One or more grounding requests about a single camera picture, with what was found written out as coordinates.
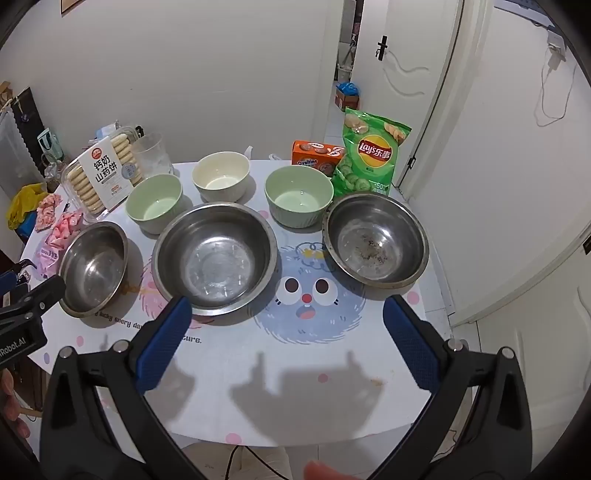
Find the dark board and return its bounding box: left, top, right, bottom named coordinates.
left=9, top=88, right=47, bottom=139

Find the cartoon printed table cover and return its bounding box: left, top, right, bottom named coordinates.
left=18, top=159, right=455, bottom=450

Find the clear glass cup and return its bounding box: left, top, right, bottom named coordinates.
left=131, top=133, right=174, bottom=178

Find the green chips bag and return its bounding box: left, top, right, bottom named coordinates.
left=331, top=107, right=413, bottom=197

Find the pink candy bag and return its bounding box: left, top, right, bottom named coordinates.
left=34, top=210, right=86, bottom=280

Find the yellow plastic bag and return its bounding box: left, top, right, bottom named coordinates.
left=7, top=184, right=49, bottom=230

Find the person's left hand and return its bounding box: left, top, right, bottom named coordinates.
left=0, top=369, right=33, bottom=439

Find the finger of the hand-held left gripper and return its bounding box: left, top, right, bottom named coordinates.
left=0, top=275, right=68, bottom=324
left=0, top=261, right=33, bottom=301

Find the small steel bowl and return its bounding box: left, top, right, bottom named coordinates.
left=59, top=220, right=129, bottom=318

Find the cream ceramic bowl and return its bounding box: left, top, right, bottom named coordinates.
left=191, top=151, right=251, bottom=204

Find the mint green appliance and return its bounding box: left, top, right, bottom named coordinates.
left=37, top=128, right=62, bottom=158

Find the reddish blurred object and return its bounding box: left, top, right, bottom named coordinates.
left=305, top=462, right=354, bottom=480

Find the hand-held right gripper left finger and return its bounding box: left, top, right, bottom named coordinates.
left=39, top=295, right=208, bottom=480

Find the clear box of biscuits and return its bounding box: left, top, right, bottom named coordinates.
left=62, top=131, right=144, bottom=217

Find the white door with wavy trim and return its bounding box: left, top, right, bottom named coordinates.
left=348, top=0, right=465, bottom=139

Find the large green bowl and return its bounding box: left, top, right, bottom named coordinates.
left=322, top=193, right=430, bottom=289

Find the white charger with cable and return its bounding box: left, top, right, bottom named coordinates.
left=534, top=44, right=578, bottom=126

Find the ribbed green ceramic bowl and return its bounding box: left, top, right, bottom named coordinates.
left=264, top=165, right=334, bottom=229

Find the white corrugated panel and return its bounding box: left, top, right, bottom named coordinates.
left=0, top=111, right=42, bottom=199

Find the black cable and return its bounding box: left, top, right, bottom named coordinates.
left=226, top=445, right=296, bottom=480

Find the light blue packet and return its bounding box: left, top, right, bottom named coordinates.
left=90, top=121, right=139, bottom=139

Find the clear bag of pink snacks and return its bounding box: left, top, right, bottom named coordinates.
left=34, top=194, right=63, bottom=230

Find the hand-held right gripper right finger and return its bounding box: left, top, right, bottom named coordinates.
left=367, top=295, right=550, bottom=480

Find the smooth green ceramic bowl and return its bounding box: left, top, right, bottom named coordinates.
left=126, top=174, right=184, bottom=234

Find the box with blue bag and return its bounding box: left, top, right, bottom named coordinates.
left=335, top=82, right=361, bottom=112

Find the large steel bowl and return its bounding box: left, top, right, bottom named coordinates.
left=151, top=202, right=278, bottom=317

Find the orange snack box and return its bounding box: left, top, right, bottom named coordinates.
left=292, top=140, right=346, bottom=178

